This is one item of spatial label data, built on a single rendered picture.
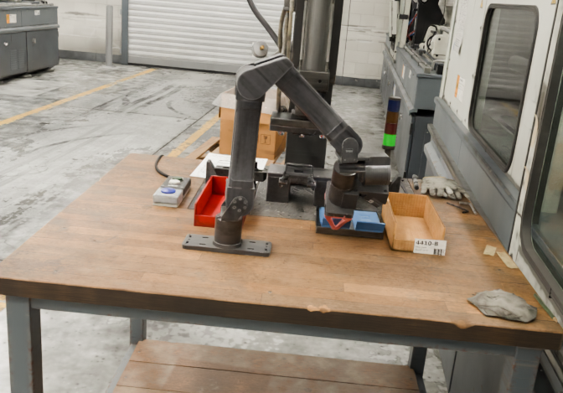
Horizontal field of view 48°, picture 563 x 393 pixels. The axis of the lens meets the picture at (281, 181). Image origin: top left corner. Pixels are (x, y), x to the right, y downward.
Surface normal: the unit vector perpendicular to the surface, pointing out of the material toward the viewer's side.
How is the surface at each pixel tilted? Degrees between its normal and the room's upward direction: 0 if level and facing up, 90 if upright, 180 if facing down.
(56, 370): 0
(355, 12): 90
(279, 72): 90
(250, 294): 0
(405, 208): 90
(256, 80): 90
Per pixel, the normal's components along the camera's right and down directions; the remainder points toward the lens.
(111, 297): -0.06, 0.29
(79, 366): 0.08, -0.95
